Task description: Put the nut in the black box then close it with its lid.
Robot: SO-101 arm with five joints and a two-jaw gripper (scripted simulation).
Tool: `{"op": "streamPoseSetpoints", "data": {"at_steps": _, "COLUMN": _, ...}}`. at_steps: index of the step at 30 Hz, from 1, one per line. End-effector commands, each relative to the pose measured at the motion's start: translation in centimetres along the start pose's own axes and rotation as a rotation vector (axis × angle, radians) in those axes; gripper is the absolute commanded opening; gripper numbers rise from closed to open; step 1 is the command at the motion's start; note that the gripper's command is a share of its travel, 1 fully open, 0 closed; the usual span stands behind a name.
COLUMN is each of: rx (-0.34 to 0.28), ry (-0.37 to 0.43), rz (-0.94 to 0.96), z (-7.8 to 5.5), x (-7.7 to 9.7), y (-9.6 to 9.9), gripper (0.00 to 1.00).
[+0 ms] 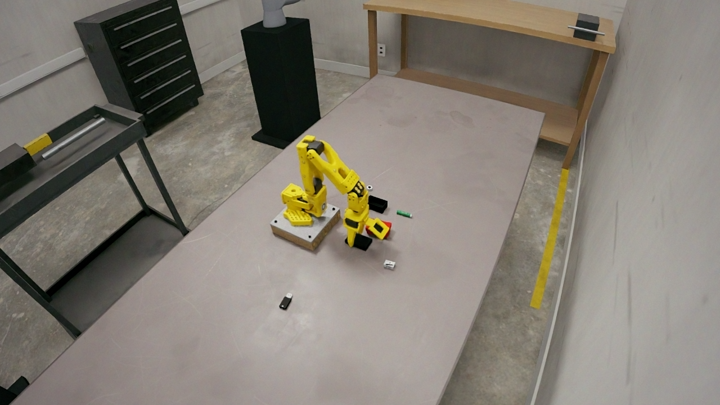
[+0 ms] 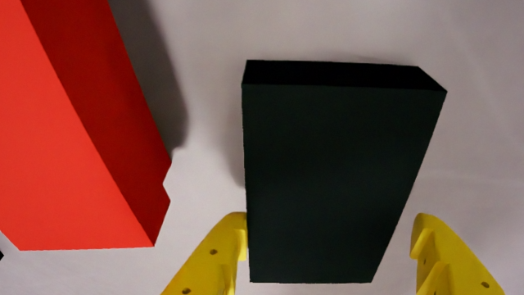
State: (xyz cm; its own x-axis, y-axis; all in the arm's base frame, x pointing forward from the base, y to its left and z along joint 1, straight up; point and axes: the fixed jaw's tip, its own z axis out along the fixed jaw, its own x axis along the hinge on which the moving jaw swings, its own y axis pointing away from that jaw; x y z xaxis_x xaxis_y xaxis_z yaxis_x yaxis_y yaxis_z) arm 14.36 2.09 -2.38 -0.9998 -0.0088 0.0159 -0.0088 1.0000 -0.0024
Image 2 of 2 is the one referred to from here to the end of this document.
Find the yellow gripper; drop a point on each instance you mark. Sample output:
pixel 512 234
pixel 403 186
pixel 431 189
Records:
pixel 446 265

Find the red flat box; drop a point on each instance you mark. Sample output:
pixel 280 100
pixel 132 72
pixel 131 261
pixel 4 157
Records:
pixel 74 171

